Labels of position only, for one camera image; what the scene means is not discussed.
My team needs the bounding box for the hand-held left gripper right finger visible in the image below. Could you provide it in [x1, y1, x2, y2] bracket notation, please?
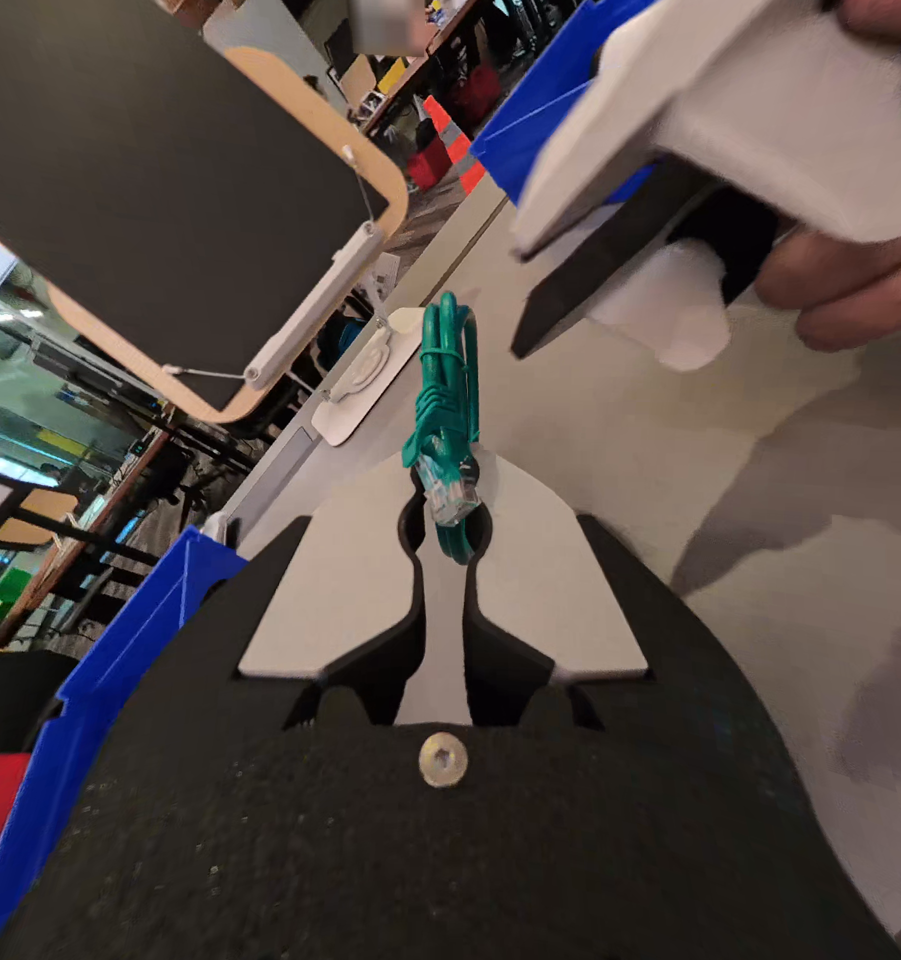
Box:
[461, 448, 652, 726]

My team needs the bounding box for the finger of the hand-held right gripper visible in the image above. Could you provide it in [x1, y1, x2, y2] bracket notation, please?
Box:
[510, 0, 824, 261]
[510, 159, 731, 374]

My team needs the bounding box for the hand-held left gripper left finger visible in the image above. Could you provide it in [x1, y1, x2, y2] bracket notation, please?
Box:
[237, 457, 429, 725]

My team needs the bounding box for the blue plastic bin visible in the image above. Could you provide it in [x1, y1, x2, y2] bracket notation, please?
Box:
[469, 0, 663, 209]
[0, 525, 251, 957]

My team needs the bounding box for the green ethernet cable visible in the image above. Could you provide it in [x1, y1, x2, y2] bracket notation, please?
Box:
[401, 291, 487, 566]

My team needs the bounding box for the person's right hand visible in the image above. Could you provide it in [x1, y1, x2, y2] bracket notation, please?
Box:
[758, 0, 901, 354]

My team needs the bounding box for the orange traffic cone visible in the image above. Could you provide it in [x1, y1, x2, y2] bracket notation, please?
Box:
[422, 93, 489, 198]

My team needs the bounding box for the red storage crate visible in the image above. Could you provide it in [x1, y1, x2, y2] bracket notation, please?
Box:
[407, 146, 453, 194]

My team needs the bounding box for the green crate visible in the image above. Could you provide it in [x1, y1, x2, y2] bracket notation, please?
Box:
[0, 566, 33, 633]

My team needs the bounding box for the black monitor with pale frame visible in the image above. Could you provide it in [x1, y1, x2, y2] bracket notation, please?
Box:
[0, 0, 412, 426]

